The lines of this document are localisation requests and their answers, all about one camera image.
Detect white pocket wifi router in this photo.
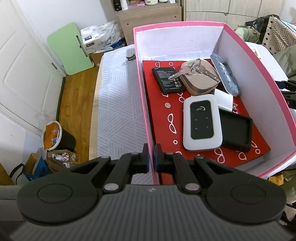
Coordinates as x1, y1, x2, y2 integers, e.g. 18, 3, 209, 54
183, 94, 223, 151

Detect grey router back cover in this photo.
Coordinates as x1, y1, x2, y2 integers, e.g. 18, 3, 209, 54
210, 53, 241, 97

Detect white power adapter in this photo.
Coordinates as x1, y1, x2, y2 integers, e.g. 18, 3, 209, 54
214, 89, 233, 112

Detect black square device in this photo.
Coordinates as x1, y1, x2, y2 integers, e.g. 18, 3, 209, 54
219, 109, 253, 152

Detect black phone battery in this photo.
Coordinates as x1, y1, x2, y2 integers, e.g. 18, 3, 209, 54
152, 67, 186, 97

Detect pink beige case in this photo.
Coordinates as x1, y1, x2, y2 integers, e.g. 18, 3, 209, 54
179, 59, 220, 96

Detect silver keys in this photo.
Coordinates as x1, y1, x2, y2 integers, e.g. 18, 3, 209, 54
168, 59, 221, 83

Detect pink storage box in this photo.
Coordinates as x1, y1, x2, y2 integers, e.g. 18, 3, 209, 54
133, 21, 295, 179

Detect white patterned table cloth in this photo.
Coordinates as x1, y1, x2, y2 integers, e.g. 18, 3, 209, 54
95, 45, 152, 160

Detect patterned tote bag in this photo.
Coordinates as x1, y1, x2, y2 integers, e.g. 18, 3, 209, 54
244, 15, 295, 54

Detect red glasses pattern book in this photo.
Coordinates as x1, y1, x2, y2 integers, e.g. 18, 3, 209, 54
142, 59, 272, 185

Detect green cloth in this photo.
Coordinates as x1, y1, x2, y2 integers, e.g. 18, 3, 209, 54
235, 27, 260, 43

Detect brown paper bag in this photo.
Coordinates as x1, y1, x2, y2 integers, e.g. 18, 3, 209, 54
46, 150, 79, 173

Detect black trash bin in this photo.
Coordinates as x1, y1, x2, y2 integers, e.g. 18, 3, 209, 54
42, 121, 76, 151

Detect wooden wardrobe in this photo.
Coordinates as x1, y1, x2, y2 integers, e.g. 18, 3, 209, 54
180, 0, 283, 29

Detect blue bag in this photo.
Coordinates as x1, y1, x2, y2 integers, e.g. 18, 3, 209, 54
9, 157, 52, 185

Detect cardboard box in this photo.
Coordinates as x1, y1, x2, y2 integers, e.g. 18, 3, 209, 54
24, 153, 42, 175

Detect tissue paper pack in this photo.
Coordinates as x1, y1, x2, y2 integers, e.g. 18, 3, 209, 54
80, 21, 125, 54

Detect white door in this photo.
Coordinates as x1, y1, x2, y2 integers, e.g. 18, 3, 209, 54
1, 1, 63, 135

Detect green folding table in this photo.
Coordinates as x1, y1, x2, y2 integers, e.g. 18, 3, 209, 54
47, 23, 94, 75

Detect wooden shelf cabinet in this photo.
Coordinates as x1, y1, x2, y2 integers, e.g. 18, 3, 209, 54
114, 1, 182, 45

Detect white spray bottle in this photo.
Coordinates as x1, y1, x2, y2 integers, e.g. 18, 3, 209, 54
120, 0, 128, 11

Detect white cream jar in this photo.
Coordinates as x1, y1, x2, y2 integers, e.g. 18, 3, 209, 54
144, 0, 159, 6

